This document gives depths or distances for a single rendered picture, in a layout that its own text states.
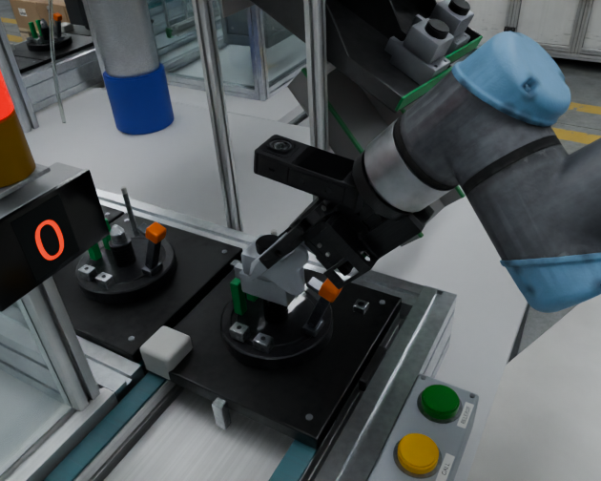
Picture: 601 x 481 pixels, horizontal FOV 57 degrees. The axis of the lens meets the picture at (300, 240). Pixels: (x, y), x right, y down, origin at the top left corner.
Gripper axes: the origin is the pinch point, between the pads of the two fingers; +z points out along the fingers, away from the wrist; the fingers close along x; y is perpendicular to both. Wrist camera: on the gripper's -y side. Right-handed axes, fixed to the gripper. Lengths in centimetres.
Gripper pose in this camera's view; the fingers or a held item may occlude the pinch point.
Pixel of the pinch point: (265, 254)
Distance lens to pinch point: 63.5
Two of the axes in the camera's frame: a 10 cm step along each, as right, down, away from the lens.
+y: 6.8, 7.3, 0.8
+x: 4.9, -5.3, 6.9
